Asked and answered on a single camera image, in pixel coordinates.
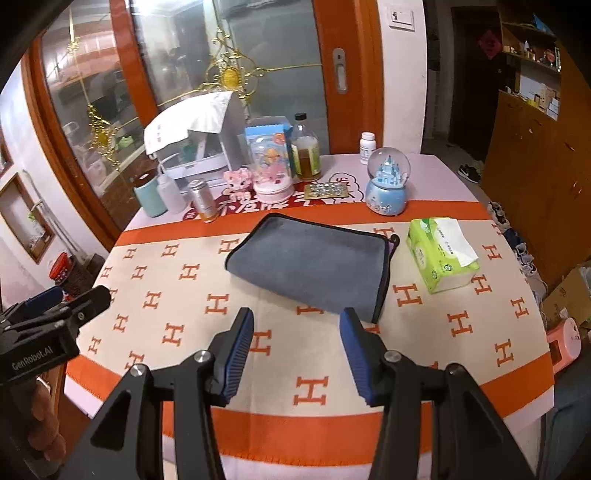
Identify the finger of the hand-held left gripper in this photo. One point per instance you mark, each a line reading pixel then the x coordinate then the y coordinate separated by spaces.
pixel 44 297
pixel 90 302

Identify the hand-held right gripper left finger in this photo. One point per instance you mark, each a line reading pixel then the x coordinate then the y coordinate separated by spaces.
pixel 236 355

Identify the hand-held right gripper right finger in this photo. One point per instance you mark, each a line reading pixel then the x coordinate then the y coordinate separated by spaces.
pixel 355 355

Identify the grey towel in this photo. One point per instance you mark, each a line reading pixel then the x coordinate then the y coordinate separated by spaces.
pixel 309 263

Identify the person's left hand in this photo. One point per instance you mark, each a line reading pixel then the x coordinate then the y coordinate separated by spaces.
pixel 48 415

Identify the red plastic basket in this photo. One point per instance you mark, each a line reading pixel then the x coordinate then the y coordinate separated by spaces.
pixel 62 270

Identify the orange patterned tablecloth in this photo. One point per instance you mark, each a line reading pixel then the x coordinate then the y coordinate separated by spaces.
pixel 184 258

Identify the green tissue pack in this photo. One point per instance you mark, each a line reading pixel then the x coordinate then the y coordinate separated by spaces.
pixel 429 258

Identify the teal cylinder container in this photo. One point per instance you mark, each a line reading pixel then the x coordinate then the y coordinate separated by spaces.
pixel 150 196

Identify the white squeeze bottle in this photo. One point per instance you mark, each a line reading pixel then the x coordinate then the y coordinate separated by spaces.
pixel 171 191

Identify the silver and orange can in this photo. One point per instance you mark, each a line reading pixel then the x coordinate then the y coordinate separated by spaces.
pixel 202 203

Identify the blue castle snow globe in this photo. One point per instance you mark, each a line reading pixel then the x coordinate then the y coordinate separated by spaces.
pixel 388 194

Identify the pill blister pack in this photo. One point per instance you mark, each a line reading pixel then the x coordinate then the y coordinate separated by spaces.
pixel 325 191

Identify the pink toy figure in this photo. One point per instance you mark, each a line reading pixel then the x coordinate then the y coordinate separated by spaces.
pixel 238 182

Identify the pink doll globe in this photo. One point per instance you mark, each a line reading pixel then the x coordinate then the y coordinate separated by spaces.
pixel 272 182

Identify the white and dark sneaker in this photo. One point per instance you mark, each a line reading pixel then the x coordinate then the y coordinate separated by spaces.
pixel 524 256
pixel 498 213

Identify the glass bottle with brown liquid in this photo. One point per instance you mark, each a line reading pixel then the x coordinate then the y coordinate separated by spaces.
pixel 305 159

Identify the pink plastic stool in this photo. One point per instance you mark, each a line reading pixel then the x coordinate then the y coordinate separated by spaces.
pixel 563 346

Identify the white pill bottle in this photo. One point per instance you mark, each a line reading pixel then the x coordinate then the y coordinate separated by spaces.
pixel 368 147

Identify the black sneaker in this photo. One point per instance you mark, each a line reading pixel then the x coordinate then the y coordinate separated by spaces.
pixel 470 173

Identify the cardboard box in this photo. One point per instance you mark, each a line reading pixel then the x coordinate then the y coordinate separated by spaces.
pixel 570 295

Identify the blue carton box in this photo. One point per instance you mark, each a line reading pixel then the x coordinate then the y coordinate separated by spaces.
pixel 264 131

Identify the wooden framed glass door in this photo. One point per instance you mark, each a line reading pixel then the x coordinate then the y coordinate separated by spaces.
pixel 92 69

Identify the wooden cabinet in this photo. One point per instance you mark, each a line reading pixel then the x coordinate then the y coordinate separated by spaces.
pixel 531 175

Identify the red paper decoration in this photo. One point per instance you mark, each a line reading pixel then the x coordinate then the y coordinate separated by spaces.
pixel 489 42

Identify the wooden shelf with boxes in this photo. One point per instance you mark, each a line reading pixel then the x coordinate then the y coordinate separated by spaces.
pixel 531 55

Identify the wooden wall frame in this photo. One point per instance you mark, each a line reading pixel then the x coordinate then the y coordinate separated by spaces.
pixel 27 217

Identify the white light switch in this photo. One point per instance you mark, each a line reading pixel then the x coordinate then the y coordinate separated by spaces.
pixel 400 18

